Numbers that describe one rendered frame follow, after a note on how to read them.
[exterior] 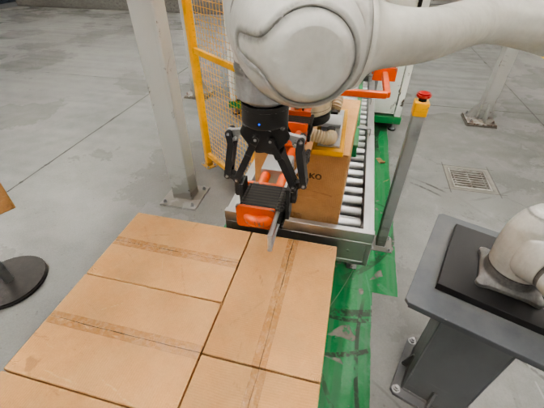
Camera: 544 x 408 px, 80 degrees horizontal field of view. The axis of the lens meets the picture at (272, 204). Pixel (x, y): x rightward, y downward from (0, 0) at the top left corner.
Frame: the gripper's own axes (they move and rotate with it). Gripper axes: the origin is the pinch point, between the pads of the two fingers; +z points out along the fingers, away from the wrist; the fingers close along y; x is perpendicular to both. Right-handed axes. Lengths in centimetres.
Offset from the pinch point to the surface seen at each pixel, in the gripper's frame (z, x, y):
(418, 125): 33, -118, -49
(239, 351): 67, -2, 10
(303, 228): 64, -62, -1
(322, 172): 36, -69, -7
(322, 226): 61, -62, -10
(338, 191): 45, -68, -15
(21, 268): 119, -44, 169
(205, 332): 67, -5, 24
